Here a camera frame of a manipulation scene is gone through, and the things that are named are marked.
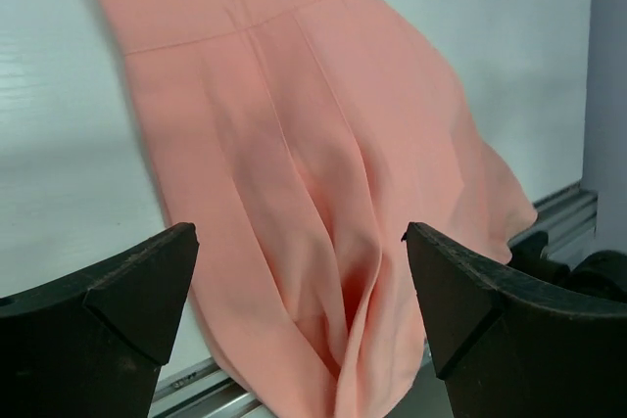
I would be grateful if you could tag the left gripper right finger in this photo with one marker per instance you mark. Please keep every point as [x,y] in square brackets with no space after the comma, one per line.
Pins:
[507,344]

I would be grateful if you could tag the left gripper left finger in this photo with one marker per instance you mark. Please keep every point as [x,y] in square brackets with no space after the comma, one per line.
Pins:
[92,343]

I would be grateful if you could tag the pink skirt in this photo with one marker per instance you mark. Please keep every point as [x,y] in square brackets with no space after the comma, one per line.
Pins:
[301,138]

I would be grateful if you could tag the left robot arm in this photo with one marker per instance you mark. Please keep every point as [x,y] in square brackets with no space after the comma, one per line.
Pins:
[578,266]

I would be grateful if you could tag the aluminium mounting rail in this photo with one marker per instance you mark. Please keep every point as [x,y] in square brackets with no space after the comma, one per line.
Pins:
[568,217]

